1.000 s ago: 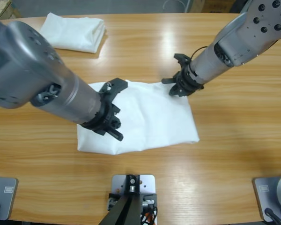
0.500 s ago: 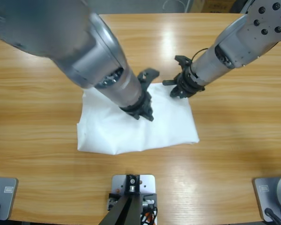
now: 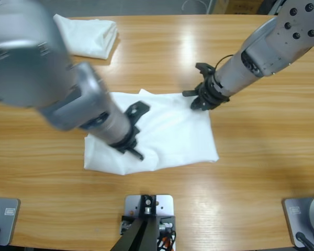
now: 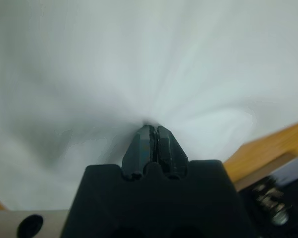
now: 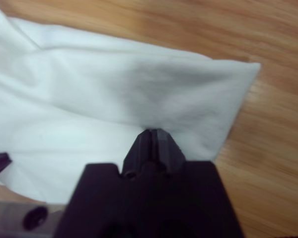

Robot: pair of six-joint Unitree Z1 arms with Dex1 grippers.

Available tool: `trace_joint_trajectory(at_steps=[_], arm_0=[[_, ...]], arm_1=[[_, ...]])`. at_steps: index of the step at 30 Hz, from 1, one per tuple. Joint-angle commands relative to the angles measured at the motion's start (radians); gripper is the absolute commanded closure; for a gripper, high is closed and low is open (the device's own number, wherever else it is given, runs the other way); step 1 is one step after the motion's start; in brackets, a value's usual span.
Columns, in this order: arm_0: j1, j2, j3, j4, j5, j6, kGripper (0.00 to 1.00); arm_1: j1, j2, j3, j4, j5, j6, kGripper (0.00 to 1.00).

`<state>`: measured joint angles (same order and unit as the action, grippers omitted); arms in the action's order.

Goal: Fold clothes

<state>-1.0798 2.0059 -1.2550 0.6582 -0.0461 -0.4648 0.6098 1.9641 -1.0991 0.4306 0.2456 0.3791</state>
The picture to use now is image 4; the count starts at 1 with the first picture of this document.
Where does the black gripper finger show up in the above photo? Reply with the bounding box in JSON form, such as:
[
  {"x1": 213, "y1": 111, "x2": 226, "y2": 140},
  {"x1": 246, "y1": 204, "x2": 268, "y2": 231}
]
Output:
[
  {"x1": 156, "y1": 125, "x2": 189, "y2": 179},
  {"x1": 121, "y1": 125, "x2": 156, "y2": 180}
]

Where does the white t-shirt with black print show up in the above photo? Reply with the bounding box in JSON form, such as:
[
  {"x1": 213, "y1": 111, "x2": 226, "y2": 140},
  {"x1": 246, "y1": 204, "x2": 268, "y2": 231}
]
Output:
[{"x1": 0, "y1": 0, "x2": 298, "y2": 211}]

